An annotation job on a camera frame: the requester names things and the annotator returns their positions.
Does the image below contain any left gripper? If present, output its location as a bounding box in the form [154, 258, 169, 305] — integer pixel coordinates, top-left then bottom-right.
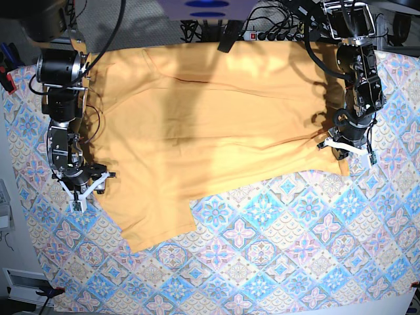
[328, 119, 373, 161]

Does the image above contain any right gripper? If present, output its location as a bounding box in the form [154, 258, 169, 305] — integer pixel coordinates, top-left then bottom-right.
[60, 163, 108, 194]

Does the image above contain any yellow T-shirt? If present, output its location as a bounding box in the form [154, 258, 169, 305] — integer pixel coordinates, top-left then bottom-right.
[88, 41, 348, 252]

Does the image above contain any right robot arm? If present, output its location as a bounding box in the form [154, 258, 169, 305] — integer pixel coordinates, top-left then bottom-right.
[18, 1, 111, 198]

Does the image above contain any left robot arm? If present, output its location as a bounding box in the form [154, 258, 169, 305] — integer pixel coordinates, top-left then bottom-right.
[304, 1, 386, 167]

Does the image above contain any patterned blue tile tablecloth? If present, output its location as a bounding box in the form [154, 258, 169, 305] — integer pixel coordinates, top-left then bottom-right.
[1, 52, 419, 314]

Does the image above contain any white box at left edge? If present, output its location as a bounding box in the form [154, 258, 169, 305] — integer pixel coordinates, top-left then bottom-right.
[0, 179, 14, 232]

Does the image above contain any orange black clamp lower left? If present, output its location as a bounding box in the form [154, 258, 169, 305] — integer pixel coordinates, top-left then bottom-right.
[35, 286, 66, 299]

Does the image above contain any orange black clamp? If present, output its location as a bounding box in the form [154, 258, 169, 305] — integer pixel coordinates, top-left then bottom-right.
[1, 42, 22, 95]
[35, 286, 66, 299]

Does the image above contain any white power strip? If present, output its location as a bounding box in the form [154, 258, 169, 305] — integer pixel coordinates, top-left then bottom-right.
[242, 31, 303, 42]

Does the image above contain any orange black clamp upper left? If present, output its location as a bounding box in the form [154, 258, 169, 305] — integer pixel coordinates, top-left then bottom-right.
[1, 42, 22, 95]

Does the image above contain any black clamp at table top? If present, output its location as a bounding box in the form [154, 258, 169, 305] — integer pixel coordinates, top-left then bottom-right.
[217, 20, 243, 53]

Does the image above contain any white wrist camera bracket right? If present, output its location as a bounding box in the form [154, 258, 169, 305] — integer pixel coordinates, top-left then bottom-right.
[52, 171, 116, 213]

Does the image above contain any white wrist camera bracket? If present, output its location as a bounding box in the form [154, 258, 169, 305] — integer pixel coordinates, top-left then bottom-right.
[52, 171, 116, 213]
[317, 137, 377, 169]

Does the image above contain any white wrist camera bracket left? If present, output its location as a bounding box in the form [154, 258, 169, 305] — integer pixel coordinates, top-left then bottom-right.
[317, 137, 377, 169]

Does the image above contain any white rail lower left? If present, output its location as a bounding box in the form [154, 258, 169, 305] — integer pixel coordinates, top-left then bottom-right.
[3, 268, 50, 306]

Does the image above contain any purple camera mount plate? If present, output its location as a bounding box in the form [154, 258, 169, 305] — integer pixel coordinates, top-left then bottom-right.
[157, 0, 257, 20]

